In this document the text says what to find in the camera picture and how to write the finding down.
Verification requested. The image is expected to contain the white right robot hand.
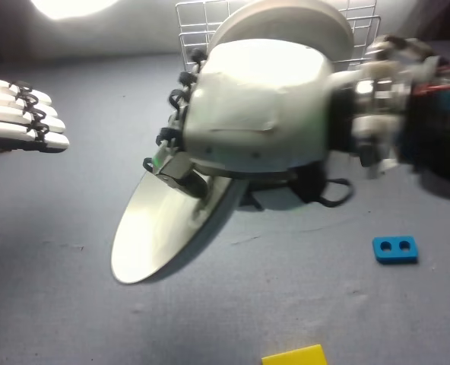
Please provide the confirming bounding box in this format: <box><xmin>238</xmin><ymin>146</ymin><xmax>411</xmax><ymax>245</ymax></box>
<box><xmin>143</xmin><ymin>37</ymin><xmax>334</xmax><ymax>199</ymax></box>

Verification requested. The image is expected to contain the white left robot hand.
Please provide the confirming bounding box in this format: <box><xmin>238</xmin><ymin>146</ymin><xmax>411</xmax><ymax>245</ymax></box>
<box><xmin>0</xmin><ymin>75</ymin><xmax>71</xmax><ymax>154</ymax></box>

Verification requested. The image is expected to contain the white round plate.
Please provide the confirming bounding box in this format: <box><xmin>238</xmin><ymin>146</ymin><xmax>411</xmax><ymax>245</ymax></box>
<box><xmin>209</xmin><ymin>0</ymin><xmax>354</xmax><ymax>71</ymax></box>
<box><xmin>110</xmin><ymin>170</ymin><xmax>246</xmax><ymax>285</ymax></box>

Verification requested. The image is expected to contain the blue block with two holes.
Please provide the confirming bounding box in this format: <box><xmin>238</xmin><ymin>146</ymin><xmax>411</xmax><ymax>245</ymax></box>
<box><xmin>372</xmin><ymin>235</ymin><xmax>419</xmax><ymax>265</ymax></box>

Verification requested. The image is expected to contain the yellow rectangular block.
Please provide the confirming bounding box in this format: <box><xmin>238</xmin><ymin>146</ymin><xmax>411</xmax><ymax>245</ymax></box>
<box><xmin>261</xmin><ymin>344</ymin><xmax>329</xmax><ymax>365</ymax></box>

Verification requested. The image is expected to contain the silver wire dish rack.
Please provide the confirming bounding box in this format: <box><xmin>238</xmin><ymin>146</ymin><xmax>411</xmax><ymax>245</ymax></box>
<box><xmin>174</xmin><ymin>0</ymin><xmax>382</xmax><ymax>73</ymax></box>

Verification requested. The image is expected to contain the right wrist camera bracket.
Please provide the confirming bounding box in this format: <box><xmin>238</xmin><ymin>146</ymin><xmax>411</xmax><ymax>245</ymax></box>
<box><xmin>352</xmin><ymin>113</ymin><xmax>401</xmax><ymax>180</ymax></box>

